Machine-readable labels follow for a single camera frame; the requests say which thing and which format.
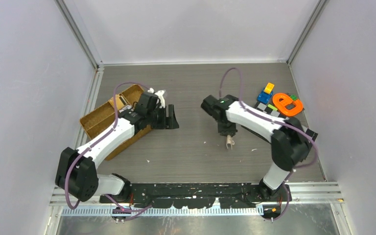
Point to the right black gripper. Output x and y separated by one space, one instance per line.
231 130

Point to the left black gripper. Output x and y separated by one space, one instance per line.
167 123

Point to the beige card holder wallet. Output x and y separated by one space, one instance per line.
229 142

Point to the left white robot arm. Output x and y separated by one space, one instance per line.
77 170

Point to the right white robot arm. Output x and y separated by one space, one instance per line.
289 143

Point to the white credit card in tray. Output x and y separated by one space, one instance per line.
125 108

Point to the gold credit card in tray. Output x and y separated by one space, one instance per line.
119 101

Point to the black white checkerboard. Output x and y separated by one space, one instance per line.
263 108

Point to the blue toy block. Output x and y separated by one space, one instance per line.
264 97

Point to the lime green stick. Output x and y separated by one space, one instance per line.
272 107

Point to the yellow toy block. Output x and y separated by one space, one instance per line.
269 88

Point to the orange plastic letter toy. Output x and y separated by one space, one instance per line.
286 105

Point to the woven wicker tray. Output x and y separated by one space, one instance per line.
102 117

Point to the green toy block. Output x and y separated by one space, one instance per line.
293 97

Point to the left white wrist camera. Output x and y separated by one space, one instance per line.
161 95

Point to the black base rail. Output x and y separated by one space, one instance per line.
197 195

